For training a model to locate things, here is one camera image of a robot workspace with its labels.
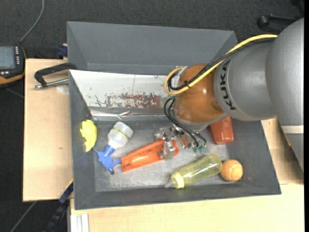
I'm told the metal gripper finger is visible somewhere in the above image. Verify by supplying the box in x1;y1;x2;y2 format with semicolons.
155;127;171;141
162;140;177;160

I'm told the orange flat plastic tool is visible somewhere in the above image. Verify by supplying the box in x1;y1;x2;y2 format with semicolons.
120;139;181;173

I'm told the yellow clear baby bottle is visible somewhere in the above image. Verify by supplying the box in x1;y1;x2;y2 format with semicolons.
164;153;223;189

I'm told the orange plastic box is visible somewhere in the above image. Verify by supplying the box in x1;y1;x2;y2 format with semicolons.
209;116;234;145

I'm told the clear spray bottle blue trigger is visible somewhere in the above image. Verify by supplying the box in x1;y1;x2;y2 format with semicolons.
94;121;134;175

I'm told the orange ball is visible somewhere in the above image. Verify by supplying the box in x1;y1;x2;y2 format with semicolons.
220;159;244;182

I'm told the yellow plastic toy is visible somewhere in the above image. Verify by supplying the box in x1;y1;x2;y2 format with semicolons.
80;119;98;152

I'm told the grey metal bin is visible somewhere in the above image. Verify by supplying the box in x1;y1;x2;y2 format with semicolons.
66;21;282;210

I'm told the pale wood board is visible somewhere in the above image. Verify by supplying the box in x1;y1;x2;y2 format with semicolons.
23;58;74;202

